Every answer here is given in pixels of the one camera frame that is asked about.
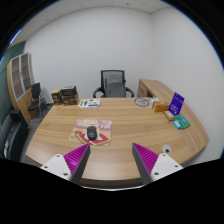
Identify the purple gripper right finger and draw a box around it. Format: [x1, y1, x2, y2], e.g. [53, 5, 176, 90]
[132, 143, 182, 185]

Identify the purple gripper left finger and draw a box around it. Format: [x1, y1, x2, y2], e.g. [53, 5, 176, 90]
[42, 144, 90, 184]

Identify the black computer mouse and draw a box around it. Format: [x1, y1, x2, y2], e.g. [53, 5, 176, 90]
[87, 126, 97, 140]

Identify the cartoon cat mouse pad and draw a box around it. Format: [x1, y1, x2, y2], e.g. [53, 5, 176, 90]
[69, 119, 112, 146]

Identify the blue small pack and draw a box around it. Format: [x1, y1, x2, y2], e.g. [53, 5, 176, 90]
[173, 121, 181, 129]

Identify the green tissue pack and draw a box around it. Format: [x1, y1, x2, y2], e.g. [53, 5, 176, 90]
[175, 115, 190, 129]

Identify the yellow small packet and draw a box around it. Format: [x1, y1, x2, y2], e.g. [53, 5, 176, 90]
[163, 111, 175, 121]

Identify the white green printed sheet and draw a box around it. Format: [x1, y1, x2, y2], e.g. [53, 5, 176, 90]
[79, 98, 100, 108]

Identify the round grey coaster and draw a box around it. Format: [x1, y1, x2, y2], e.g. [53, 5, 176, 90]
[133, 97, 153, 108]

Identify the black leather sofa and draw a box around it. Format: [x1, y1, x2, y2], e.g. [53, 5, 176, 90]
[0, 109, 29, 162]

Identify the large dark cardboard box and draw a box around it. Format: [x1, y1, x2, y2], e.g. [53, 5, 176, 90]
[60, 86, 79, 105]

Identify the black visitor chair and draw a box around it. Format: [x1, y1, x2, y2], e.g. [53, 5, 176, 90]
[28, 83, 47, 112]

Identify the small dark cardboard box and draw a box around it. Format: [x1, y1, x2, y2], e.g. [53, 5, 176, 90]
[51, 89, 62, 105]

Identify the wooden side desk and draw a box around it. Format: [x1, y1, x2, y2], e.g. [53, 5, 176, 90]
[137, 79, 174, 103]

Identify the grey mesh office chair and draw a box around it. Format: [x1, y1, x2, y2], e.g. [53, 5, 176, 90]
[93, 70, 134, 98]

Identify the wooden bookcase cabinet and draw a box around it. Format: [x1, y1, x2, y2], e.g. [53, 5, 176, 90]
[7, 53, 34, 119]

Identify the white desk cable grommet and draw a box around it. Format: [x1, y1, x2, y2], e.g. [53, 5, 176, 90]
[162, 144, 171, 154]

